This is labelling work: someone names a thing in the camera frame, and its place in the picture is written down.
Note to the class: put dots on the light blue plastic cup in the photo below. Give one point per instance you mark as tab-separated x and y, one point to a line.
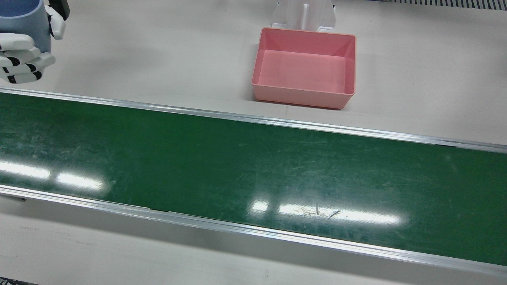
27	19

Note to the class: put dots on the white pedestal stand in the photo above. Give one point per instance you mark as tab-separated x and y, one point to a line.
305	14

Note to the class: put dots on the ribbed metal panel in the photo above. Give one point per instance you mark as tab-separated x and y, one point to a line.
443	3

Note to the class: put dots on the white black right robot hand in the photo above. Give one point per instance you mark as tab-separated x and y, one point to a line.
20	59

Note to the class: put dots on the green conveyor belt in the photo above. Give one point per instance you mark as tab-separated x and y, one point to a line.
237	166

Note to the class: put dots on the pink plastic box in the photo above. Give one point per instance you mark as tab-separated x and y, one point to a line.
305	71

